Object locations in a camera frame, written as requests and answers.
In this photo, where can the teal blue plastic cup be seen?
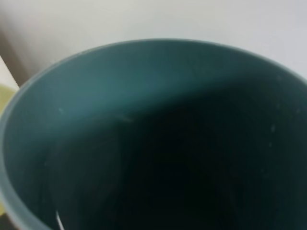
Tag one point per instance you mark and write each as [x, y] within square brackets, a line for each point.
[157, 134]

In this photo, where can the pale yellow plastic cup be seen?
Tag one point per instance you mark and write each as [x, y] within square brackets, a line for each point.
[6, 94]

